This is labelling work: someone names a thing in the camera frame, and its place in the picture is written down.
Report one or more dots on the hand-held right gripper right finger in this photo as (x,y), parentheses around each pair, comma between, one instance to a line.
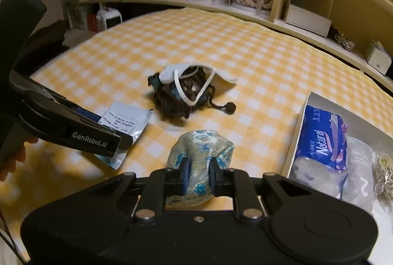
(213,176)

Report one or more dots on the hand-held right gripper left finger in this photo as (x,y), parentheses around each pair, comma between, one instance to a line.
(185,175)

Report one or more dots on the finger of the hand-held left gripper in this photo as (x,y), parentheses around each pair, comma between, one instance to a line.
(92,117)

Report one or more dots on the floral fabric pouch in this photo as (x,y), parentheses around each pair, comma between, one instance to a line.
(199,145)

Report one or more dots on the small plastic packet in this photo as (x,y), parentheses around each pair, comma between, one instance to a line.
(126,120)

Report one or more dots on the blue tissue pack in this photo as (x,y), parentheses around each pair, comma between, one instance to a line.
(319,145)

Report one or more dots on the grey sachet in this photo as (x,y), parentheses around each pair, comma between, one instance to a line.
(359,166)

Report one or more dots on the white shallow cardboard box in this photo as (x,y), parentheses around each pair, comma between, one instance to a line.
(362,130)

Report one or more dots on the clear bag of rubber bands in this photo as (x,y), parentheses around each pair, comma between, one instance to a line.
(383,173)

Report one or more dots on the person's left hand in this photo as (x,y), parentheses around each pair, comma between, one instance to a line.
(17,157)

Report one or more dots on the dark cloth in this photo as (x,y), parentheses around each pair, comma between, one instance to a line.
(49,34)

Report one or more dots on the red box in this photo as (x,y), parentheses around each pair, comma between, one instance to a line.
(92,21)

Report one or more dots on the white face mask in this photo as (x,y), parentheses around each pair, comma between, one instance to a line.
(170,73)

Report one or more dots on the white space heater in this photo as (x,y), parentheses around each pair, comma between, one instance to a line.
(109,19)

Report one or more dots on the open white cardboard box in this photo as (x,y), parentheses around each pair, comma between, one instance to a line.
(307,18)

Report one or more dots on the white tissue box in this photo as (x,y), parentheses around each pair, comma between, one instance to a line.
(377,57)

